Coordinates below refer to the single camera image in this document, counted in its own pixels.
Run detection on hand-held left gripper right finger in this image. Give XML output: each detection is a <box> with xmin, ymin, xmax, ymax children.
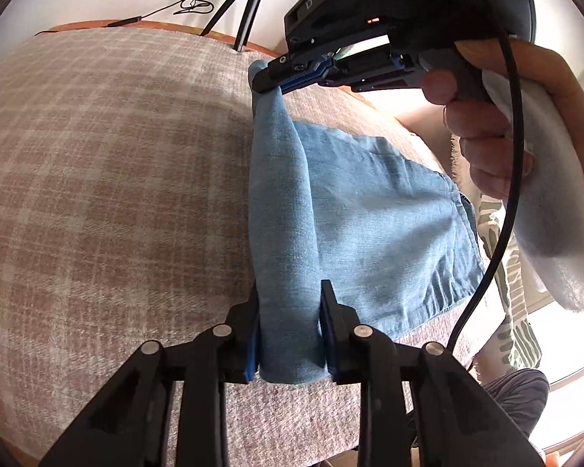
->
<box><xmin>320</xmin><ymin>279</ymin><xmax>546</xmax><ymax>467</ymax></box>

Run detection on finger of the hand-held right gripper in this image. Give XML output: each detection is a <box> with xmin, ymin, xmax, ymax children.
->
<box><xmin>253</xmin><ymin>53</ymin><xmax>340</xmax><ymax>94</ymax></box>

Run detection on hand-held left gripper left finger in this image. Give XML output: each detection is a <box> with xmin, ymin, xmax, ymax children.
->
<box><xmin>39</xmin><ymin>284</ymin><xmax>264</xmax><ymax>467</ymax></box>

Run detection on blue denim pants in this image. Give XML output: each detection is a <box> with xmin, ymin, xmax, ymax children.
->
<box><xmin>247</xmin><ymin>61</ymin><xmax>485</xmax><ymax>385</ymax></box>

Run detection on person's right hand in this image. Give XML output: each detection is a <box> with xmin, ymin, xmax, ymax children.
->
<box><xmin>421</xmin><ymin>39</ymin><xmax>584</xmax><ymax>283</ymax></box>

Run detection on black tripod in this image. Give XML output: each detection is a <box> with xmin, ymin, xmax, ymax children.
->
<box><xmin>199</xmin><ymin>0</ymin><xmax>285</xmax><ymax>53</ymax></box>

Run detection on green patterned white shirt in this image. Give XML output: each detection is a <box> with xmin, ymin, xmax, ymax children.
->
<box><xmin>477</xmin><ymin>193</ymin><xmax>543</xmax><ymax>368</ymax></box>

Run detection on beige plaid blanket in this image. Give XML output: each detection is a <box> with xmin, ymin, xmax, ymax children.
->
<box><xmin>0</xmin><ymin>24</ymin><xmax>473</xmax><ymax>467</ymax></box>

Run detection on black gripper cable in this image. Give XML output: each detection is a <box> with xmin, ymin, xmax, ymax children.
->
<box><xmin>448</xmin><ymin>0</ymin><xmax>524</xmax><ymax>351</ymax></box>

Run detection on white cloth handle wrap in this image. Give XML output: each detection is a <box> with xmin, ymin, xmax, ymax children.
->
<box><xmin>482</xmin><ymin>68</ymin><xmax>584</xmax><ymax>313</ymax></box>

